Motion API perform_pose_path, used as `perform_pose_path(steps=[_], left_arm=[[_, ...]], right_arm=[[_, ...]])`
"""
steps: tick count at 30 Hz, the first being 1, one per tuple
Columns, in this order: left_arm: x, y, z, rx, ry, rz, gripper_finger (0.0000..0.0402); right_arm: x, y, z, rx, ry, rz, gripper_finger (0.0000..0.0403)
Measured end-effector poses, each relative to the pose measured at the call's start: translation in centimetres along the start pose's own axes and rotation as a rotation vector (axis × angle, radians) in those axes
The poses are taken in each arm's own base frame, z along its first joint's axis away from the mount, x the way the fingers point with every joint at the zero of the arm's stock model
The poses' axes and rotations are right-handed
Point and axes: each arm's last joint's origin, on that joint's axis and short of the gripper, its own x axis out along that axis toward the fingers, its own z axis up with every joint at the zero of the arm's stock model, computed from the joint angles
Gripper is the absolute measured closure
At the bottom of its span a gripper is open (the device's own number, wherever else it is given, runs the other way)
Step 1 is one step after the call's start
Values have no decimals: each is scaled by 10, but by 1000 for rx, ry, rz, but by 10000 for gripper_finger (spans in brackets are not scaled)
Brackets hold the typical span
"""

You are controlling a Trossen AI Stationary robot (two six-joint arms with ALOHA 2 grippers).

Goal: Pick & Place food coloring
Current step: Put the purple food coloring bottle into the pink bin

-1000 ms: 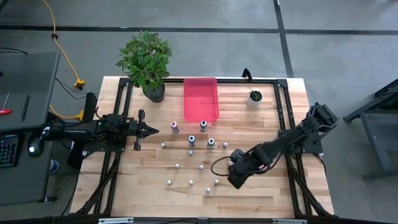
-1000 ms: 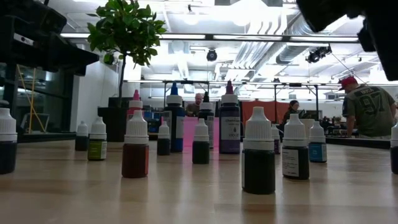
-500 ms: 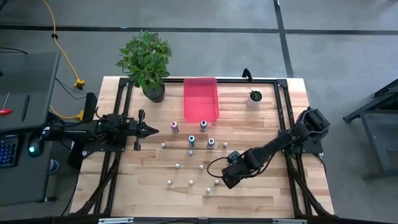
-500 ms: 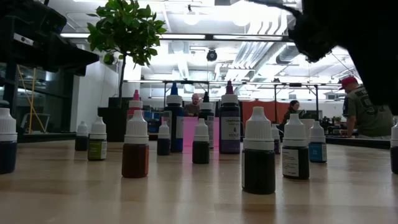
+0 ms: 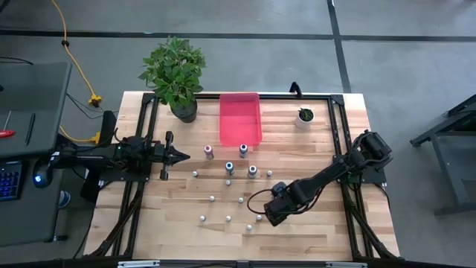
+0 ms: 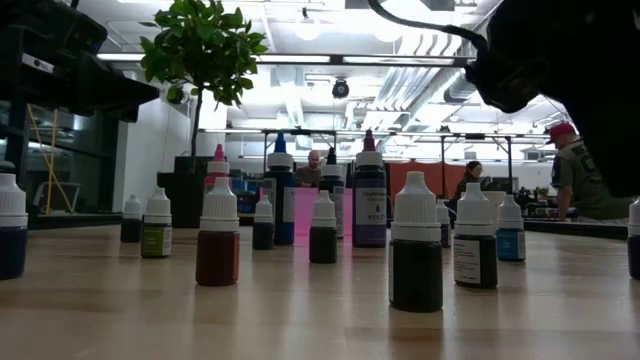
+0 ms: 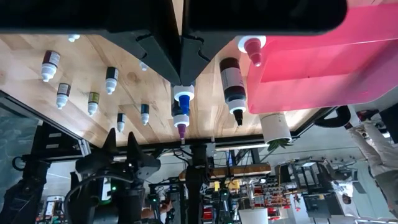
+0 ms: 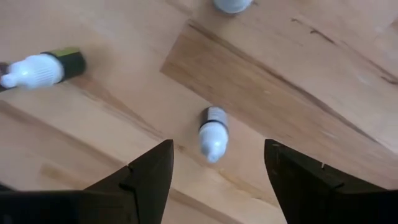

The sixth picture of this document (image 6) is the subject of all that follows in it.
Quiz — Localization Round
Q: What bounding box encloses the small green-labelled dropper bottle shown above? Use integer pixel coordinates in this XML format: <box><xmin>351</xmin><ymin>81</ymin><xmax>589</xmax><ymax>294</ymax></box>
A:
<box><xmin>140</xmin><ymin>187</ymin><xmax>174</xmax><ymax>260</ymax></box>

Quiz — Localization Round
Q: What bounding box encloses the large black food coloring bottle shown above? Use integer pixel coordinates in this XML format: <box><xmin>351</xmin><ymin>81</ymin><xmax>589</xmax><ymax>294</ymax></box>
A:
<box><xmin>318</xmin><ymin>147</ymin><xmax>346</xmax><ymax>239</ymax></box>

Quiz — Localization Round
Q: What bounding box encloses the yellow extension cable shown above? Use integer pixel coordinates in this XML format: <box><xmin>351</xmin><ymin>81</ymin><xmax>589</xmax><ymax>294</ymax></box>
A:
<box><xmin>47</xmin><ymin>108</ymin><xmax>59</xmax><ymax>217</ymax></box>
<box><xmin>27</xmin><ymin>103</ymin><xmax>75</xmax><ymax>216</ymax></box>

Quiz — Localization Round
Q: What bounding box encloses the small blue-labelled dropper bottle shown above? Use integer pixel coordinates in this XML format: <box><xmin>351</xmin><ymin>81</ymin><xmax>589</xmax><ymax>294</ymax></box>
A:
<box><xmin>496</xmin><ymin>193</ymin><xmax>528</xmax><ymax>263</ymax></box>

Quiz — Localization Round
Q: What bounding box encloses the small purple dropper bottle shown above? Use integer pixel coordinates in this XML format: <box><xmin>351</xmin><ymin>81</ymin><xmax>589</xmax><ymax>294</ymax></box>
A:
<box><xmin>435</xmin><ymin>199</ymin><xmax>452</xmax><ymax>250</ymax></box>

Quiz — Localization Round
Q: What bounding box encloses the pink translucent plastic bin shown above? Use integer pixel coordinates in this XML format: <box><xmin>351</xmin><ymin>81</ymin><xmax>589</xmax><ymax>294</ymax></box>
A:
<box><xmin>293</xmin><ymin>187</ymin><xmax>355</xmax><ymax>247</ymax></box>

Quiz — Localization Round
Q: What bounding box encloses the small navy dropper bottle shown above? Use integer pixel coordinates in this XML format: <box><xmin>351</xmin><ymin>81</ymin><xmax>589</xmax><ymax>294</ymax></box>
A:
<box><xmin>251</xmin><ymin>193</ymin><xmax>276</xmax><ymax>251</ymax></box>
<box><xmin>0</xmin><ymin>172</ymin><xmax>29</xmax><ymax>280</ymax></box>
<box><xmin>627</xmin><ymin>197</ymin><xmax>640</xmax><ymax>280</ymax></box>

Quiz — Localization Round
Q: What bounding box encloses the orange partition wall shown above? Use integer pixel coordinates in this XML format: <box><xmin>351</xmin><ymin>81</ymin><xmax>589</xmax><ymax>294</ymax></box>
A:
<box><xmin>388</xmin><ymin>161</ymin><xmax>469</xmax><ymax>220</ymax></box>

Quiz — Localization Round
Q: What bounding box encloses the large violet food coloring bottle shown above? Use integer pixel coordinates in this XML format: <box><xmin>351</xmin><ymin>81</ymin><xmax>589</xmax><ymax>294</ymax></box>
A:
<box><xmin>351</xmin><ymin>128</ymin><xmax>388</xmax><ymax>249</ymax></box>

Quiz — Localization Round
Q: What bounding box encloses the large blue food coloring bottle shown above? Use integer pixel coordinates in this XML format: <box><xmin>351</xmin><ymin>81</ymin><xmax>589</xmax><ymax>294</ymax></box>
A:
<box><xmin>260</xmin><ymin>131</ymin><xmax>297</xmax><ymax>246</ymax></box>

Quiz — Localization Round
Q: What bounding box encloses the small dark green dropper bottle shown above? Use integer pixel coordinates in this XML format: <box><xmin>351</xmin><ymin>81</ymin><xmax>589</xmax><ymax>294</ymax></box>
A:
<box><xmin>308</xmin><ymin>189</ymin><xmax>339</xmax><ymax>265</ymax></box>

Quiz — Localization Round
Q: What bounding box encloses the small black dropper bottle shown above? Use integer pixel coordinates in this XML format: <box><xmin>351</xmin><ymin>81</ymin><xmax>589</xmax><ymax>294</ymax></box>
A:
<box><xmin>388</xmin><ymin>171</ymin><xmax>445</xmax><ymax>314</ymax></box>

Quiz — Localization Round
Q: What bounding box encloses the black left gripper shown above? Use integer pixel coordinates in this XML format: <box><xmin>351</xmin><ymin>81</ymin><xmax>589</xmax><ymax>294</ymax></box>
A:
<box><xmin>0</xmin><ymin>0</ymin><xmax>161</xmax><ymax>124</ymax></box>

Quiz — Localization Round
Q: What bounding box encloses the long ceiling light bar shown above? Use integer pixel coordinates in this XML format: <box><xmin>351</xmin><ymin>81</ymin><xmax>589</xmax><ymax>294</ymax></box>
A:
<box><xmin>96</xmin><ymin>52</ymin><xmax>474</xmax><ymax>67</ymax></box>

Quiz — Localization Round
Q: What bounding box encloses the person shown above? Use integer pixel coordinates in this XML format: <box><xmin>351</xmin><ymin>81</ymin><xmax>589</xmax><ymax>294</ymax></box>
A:
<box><xmin>543</xmin><ymin>121</ymin><xmax>632</xmax><ymax>225</ymax></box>
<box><xmin>294</xmin><ymin>148</ymin><xmax>324</xmax><ymax>189</ymax></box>
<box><xmin>451</xmin><ymin>160</ymin><xmax>485</xmax><ymax>211</ymax></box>

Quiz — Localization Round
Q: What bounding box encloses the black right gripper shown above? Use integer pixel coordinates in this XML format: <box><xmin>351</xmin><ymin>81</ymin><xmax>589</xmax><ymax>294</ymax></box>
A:
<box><xmin>464</xmin><ymin>0</ymin><xmax>591</xmax><ymax>114</ymax></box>

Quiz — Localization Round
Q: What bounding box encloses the small red-brown dropper bottle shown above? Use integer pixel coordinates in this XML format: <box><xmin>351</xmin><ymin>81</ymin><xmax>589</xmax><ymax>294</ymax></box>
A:
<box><xmin>195</xmin><ymin>176</ymin><xmax>241</xmax><ymax>287</ymax></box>

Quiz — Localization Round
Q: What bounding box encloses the round white pendant lamp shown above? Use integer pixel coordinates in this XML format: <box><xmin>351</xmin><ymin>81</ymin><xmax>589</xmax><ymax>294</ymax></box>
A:
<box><xmin>294</xmin><ymin>7</ymin><xmax>321</xmax><ymax>42</ymax></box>

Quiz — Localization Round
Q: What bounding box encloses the black metal workstation frame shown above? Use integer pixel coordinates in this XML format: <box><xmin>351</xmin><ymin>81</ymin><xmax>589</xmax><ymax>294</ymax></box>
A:
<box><xmin>262</xmin><ymin>128</ymin><xmax>514</xmax><ymax>201</ymax></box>

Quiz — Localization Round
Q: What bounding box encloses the small white-labelled dark dropper bottle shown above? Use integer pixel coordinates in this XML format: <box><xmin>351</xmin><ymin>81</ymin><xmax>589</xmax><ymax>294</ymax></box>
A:
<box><xmin>453</xmin><ymin>181</ymin><xmax>499</xmax><ymax>290</ymax></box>

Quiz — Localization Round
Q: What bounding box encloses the leafy plant in black pot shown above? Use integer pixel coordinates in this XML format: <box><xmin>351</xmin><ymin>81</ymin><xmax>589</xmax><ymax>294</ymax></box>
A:
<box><xmin>138</xmin><ymin>0</ymin><xmax>270</xmax><ymax>229</ymax></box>

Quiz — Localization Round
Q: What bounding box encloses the large pink food coloring bottle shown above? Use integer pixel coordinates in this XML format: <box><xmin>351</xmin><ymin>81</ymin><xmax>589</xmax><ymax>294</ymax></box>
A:
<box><xmin>203</xmin><ymin>143</ymin><xmax>233</xmax><ymax>199</ymax></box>

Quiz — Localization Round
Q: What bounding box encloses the succulent in white pot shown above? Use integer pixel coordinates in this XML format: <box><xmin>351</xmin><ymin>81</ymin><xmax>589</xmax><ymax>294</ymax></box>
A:
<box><xmin>479</xmin><ymin>175</ymin><xmax>507</xmax><ymax>226</ymax></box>

